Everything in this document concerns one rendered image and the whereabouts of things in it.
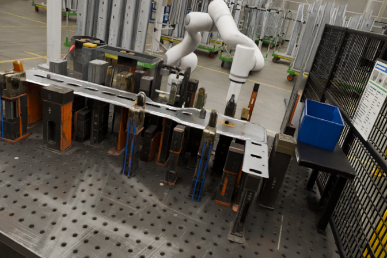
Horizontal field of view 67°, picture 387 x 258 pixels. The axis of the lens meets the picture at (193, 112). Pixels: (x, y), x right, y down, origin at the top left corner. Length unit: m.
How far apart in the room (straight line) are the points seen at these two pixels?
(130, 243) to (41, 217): 0.35
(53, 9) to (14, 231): 4.48
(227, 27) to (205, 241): 0.94
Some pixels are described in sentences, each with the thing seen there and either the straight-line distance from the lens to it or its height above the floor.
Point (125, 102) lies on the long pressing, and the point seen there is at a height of 1.00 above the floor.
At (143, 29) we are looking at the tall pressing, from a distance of 5.94.
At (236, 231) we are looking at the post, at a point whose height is 0.71.
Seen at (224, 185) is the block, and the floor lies 0.80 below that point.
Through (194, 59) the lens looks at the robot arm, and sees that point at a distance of 1.99.
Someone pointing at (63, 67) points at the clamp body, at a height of 1.02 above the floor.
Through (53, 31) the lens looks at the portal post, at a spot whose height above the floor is 0.63.
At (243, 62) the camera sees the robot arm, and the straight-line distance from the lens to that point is 1.33.
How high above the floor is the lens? 1.54
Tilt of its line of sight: 21 degrees down
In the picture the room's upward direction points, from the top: 11 degrees clockwise
